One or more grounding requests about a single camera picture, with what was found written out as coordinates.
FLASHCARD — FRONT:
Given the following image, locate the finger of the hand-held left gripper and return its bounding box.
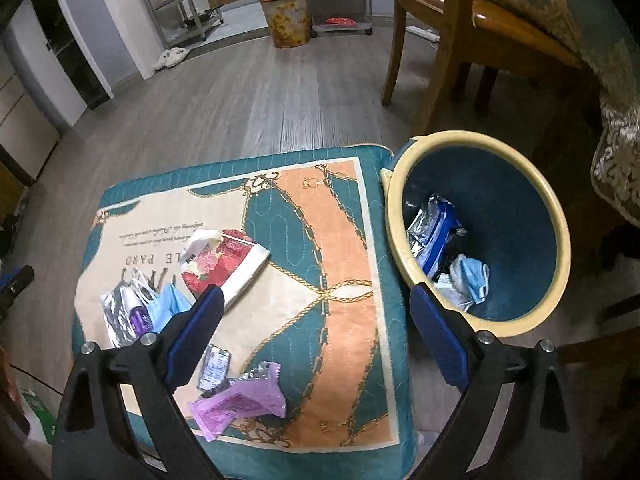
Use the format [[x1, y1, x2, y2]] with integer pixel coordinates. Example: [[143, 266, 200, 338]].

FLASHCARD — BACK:
[[0, 265, 36, 323]]

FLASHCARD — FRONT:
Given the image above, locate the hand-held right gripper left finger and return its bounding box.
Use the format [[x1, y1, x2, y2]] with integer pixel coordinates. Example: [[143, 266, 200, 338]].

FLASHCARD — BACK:
[[50, 284, 226, 480]]

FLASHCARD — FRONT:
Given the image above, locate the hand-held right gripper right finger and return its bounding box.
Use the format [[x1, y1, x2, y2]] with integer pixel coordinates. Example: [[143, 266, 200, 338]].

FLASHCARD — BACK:
[[409, 282, 583, 480]]

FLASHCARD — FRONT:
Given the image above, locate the purple plastic packet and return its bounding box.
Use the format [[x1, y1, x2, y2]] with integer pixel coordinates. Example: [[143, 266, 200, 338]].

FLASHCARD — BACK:
[[189, 360, 288, 442]]

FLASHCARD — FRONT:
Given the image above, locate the red floral tissue packet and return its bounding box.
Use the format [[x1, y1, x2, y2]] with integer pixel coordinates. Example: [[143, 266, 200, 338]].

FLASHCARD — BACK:
[[180, 228, 272, 311]]

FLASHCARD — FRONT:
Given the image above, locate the blue wet wipes packet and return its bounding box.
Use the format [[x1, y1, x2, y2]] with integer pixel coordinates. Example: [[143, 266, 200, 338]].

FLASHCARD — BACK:
[[406, 192, 468, 276]]

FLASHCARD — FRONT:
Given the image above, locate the teal bin with yellow rim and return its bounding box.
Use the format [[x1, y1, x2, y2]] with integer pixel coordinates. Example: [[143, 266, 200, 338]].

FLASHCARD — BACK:
[[380, 130, 572, 338]]

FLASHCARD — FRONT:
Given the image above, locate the floral trash can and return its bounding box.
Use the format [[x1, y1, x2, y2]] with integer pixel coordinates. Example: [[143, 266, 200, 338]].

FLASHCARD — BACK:
[[259, 0, 312, 50]]

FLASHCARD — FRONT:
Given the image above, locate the small foil blister pack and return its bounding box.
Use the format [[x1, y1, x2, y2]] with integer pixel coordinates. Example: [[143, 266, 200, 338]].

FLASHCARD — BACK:
[[196, 344, 232, 392]]

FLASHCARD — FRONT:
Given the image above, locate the light blue face mask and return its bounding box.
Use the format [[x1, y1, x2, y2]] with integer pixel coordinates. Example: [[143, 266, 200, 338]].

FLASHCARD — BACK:
[[145, 282, 196, 333]]

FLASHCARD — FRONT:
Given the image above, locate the dark bundle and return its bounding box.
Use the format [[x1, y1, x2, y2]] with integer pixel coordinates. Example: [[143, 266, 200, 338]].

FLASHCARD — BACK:
[[0, 212, 21, 258]]

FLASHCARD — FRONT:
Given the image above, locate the small purple bottle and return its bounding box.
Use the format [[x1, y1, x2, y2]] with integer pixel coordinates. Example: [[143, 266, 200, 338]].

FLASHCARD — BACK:
[[127, 295, 153, 333]]

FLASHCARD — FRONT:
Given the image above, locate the silver foil packet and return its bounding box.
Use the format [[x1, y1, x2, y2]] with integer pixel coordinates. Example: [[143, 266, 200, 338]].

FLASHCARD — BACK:
[[99, 280, 146, 348]]

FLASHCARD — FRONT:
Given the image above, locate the green white carton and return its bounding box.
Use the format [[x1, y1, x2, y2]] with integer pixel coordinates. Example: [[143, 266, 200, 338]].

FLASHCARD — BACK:
[[20, 390, 56, 446]]

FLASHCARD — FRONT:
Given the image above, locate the teal printed cushion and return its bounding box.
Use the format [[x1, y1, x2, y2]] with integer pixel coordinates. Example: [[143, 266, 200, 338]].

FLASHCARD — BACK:
[[70, 145, 416, 473]]

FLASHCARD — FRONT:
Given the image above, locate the wooden chair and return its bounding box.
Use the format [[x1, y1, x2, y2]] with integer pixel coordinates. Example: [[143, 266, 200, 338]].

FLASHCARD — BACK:
[[381, 0, 586, 136]]

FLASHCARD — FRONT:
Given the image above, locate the metal shelving rack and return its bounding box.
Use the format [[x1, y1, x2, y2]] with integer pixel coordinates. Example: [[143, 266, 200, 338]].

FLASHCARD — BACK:
[[131, 0, 224, 47]]

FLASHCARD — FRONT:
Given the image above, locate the teal lace-trimmed tablecloth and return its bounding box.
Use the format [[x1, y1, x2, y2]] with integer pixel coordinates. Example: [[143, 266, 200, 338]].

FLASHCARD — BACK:
[[472, 0, 640, 226]]

